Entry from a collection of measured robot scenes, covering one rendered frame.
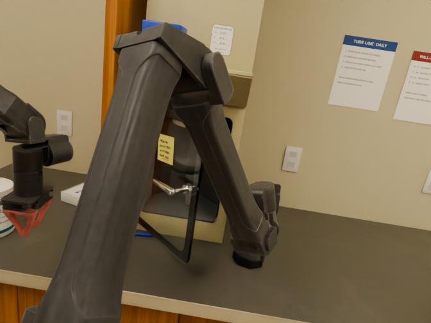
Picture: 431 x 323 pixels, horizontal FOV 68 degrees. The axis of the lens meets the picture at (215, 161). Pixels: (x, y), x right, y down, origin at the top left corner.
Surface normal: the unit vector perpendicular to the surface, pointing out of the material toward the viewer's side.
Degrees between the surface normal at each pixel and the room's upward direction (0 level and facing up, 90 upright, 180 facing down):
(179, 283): 0
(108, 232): 72
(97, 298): 63
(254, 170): 90
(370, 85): 90
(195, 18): 90
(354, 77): 90
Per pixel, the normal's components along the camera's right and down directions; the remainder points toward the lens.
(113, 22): -0.07, 0.29
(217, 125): 0.88, 0.10
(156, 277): 0.14, -0.94
